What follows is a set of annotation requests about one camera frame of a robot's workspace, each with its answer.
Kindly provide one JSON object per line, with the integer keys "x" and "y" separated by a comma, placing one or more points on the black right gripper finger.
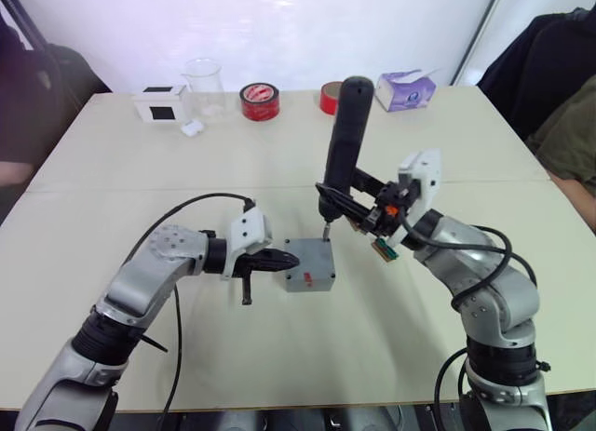
{"x": 344, "y": 203}
{"x": 370, "y": 179}

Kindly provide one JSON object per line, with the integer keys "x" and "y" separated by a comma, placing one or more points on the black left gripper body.
{"x": 247, "y": 265}

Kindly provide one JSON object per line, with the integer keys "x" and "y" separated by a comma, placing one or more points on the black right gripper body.
{"x": 388, "y": 212}

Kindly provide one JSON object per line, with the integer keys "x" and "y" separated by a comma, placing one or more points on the grey box lid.
{"x": 309, "y": 259}

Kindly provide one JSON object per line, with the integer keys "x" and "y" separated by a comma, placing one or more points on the grey plastic box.
{"x": 309, "y": 286}

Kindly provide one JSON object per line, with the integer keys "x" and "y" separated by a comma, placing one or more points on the black electric screwdriver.
{"x": 347, "y": 133}

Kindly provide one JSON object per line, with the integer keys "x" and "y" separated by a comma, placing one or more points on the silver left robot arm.
{"x": 153, "y": 263}

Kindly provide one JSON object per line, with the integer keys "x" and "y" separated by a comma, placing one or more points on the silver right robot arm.
{"x": 489, "y": 286}

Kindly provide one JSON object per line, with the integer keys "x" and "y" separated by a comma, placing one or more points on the white box with black squares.
{"x": 160, "y": 107}

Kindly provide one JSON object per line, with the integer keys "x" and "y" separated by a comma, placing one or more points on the small green circuit board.
{"x": 386, "y": 250}

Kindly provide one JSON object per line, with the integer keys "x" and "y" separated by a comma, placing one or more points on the red tape roll cardboard core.
{"x": 329, "y": 100}

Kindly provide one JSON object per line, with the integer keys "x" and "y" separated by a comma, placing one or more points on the purple white tissue pack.
{"x": 405, "y": 93}

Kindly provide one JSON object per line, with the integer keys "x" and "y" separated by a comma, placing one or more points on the red tape roll with print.
{"x": 259, "y": 103}

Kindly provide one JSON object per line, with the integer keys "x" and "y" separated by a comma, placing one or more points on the small white plastic case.
{"x": 193, "y": 128}

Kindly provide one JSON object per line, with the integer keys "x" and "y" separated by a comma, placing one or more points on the clear glass beaker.
{"x": 205, "y": 89}

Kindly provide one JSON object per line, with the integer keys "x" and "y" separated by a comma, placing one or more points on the person in olive shirt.
{"x": 572, "y": 138}

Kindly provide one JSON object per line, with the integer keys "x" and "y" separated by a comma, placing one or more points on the person in black jacket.
{"x": 535, "y": 63}

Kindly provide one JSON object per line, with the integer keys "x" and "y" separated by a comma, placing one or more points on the person in dark clothes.
{"x": 32, "y": 110}

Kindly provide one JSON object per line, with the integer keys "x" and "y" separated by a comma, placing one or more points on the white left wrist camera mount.
{"x": 247, "y": 228}

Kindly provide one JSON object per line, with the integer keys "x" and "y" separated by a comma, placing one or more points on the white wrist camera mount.
{"x": 426, "y": 170}
{"x": 247, "y": 228}

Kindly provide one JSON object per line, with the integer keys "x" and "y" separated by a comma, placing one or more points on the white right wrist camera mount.
{"x": 426, "y": 170}

